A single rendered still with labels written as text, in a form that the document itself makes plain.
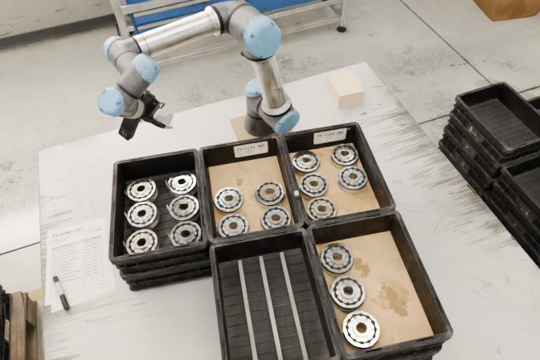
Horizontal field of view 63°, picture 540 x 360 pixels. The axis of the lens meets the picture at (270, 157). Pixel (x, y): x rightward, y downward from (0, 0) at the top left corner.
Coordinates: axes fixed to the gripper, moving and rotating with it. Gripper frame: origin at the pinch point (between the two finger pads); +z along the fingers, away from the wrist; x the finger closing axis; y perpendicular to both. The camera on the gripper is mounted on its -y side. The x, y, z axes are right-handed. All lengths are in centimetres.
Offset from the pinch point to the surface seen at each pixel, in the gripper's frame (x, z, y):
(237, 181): -35.6, 9.6, -1.6
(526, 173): -135, 83, 76
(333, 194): -66, 9, 16
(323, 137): -50, 19, 30
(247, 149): -31.2, 12.1, 9.5
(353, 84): -44, 58, 57
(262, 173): -40.9, 12.8, 5.7
